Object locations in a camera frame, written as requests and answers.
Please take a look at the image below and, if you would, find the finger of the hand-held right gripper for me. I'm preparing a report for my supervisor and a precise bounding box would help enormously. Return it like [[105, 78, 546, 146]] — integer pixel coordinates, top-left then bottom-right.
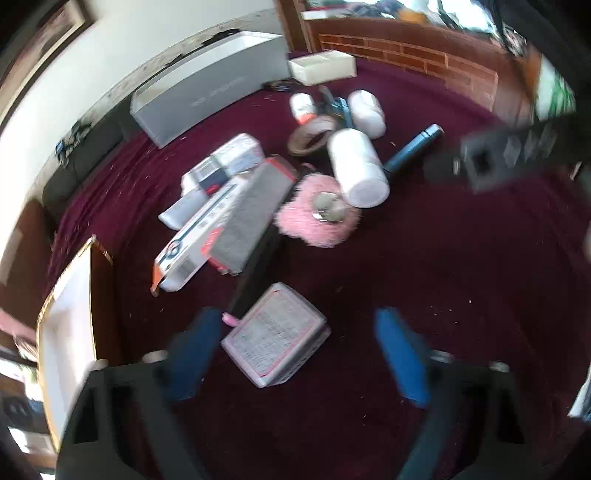
[[424, 154, 466, 184]]

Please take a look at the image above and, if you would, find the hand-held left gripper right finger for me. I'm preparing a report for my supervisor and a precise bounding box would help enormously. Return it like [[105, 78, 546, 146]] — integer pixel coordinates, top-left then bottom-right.
[[374, 307, 539, 480]]

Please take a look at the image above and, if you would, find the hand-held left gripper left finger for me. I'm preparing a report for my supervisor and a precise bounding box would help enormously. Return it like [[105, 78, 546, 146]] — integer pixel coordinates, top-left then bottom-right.
[[55, 307, 227, 480]]

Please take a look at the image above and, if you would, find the small box with pink edges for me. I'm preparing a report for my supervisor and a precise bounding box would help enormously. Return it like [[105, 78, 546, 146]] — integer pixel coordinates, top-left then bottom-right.
[[220, 282, 332, 389]]

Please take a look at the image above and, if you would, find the large white roll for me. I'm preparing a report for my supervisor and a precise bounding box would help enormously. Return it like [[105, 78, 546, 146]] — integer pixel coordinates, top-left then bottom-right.
[[327, 128, 391, 208]]

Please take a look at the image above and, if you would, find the black strip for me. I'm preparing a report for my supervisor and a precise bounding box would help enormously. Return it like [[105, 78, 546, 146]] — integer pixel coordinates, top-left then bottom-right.
[[228, 228, 283, 320]]

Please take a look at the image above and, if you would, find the long white blue box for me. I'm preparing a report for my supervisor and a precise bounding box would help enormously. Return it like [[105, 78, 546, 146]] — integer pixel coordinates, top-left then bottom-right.
[[150, 177, 253, 296]]

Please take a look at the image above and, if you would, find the white tray with gold rim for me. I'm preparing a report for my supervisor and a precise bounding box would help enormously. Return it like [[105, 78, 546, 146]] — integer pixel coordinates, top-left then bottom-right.
[[36, 234, 115, 455]]

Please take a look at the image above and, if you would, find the brown tape roll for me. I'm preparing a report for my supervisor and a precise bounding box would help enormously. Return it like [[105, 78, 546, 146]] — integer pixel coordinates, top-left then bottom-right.
[[287, 115, 339, 161]]

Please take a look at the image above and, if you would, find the pink fluffy keychain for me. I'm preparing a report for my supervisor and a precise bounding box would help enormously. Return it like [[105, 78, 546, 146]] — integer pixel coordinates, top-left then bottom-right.
[[274, 174, 363, 250]]

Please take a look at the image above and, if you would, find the grey box with red edges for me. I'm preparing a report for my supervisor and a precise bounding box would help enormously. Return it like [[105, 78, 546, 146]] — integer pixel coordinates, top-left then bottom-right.
[[207, 155, 299, 277]]

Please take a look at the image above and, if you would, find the blue bottle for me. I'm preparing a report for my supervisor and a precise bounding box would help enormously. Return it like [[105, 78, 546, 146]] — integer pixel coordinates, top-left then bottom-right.
[[382, 123, 444, 174]]

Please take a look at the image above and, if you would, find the white plastic jar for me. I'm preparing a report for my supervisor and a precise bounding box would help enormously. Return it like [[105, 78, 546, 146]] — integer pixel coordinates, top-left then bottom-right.
[[348, 89, 387, 140]]

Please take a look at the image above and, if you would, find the blue tool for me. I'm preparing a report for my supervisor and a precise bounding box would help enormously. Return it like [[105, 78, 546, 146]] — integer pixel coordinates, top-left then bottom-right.
[[318, 87, 355, 128]]

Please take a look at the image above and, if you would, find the long white tube box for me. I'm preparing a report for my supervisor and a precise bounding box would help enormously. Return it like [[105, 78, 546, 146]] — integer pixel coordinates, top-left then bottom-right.
[[158, 188, 209, 232]]

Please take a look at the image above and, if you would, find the white bottle with red cap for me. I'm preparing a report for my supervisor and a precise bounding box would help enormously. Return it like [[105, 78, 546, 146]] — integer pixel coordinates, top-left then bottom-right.
[[289, 92, 319, 125]]

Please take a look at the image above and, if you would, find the small white cardboard box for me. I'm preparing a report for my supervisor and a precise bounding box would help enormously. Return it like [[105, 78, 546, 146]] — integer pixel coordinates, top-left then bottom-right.
[[288, 50, 357, 86]]

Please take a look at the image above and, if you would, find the white and blue medicine box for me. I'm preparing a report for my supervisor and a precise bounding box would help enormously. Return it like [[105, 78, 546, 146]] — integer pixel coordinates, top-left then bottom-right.
[[210, 133, 267, 176]]

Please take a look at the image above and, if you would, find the brown cardboard box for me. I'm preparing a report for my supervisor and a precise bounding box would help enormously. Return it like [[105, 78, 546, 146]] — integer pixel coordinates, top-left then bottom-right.
[[0, 198, 57, 289]]

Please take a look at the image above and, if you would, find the black sofa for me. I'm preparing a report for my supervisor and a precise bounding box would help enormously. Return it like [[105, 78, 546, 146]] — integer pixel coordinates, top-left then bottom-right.
[[42, 99, 140, 214]]

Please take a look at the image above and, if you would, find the large grey white box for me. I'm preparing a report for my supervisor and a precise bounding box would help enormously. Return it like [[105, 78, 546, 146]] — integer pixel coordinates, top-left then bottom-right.
[[130, 30, 304, 149]]

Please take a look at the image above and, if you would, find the tangle of black cables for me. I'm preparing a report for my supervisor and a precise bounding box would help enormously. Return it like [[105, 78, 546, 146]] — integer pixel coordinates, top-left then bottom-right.
[[54, 121, 94, 163]]

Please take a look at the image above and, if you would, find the picture frame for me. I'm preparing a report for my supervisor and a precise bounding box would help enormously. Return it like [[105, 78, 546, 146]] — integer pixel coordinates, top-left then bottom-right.
[[0, 0, 96, 90]]

